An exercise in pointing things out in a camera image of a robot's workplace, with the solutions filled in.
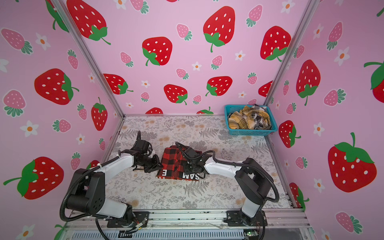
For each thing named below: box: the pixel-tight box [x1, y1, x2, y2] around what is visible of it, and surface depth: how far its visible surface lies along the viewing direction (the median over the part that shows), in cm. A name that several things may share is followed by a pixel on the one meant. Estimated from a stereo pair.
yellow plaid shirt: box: [228, 106, 270, 130], surface depth 106 cm
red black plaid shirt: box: [156, 145, 200, 181], surface depth 89 cm
